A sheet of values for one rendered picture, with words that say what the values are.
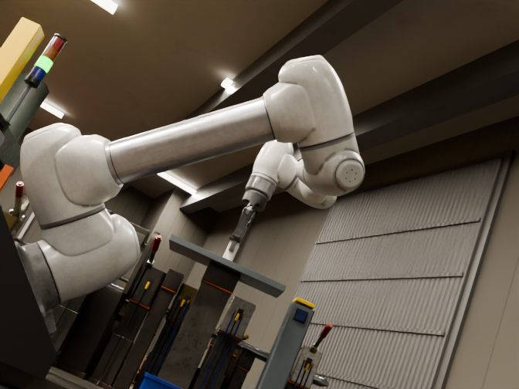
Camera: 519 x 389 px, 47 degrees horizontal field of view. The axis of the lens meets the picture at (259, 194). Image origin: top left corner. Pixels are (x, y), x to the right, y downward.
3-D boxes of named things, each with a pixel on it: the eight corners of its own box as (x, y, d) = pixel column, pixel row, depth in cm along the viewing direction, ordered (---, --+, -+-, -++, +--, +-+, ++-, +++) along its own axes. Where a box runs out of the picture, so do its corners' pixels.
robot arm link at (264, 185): (276, 191, 193) (269, 206, 191) (250, 179, 194) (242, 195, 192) (278, 180, 184) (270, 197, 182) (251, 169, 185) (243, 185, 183)
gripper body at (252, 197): (269, 195, 183) (256, 221, 180) (266, 204, 191) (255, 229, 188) (246, 186, 184) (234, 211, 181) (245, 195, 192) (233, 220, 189)
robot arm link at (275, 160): (256, 167, 183) (291, 188, 186) (276, 126, 188) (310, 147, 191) (244, 175, 193) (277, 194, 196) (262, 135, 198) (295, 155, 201)
